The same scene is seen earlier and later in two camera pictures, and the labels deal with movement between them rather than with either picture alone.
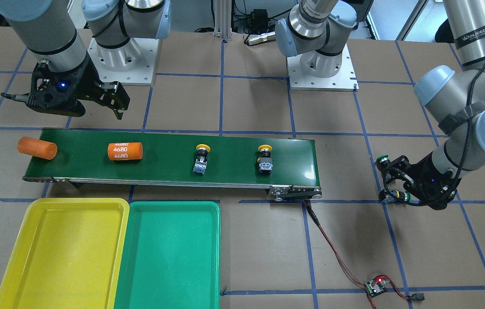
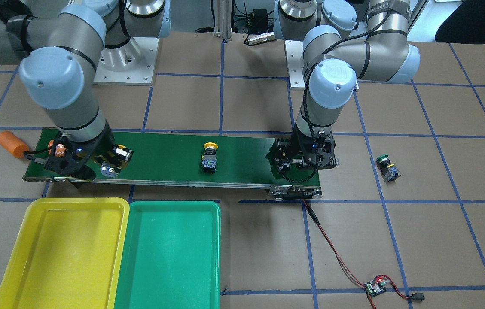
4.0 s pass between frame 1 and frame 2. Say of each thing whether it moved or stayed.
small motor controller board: stayed
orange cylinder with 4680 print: moved
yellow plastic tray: stayed
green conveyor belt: stayed
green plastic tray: stayed
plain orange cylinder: moved
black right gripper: moved
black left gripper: moved
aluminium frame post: stayed
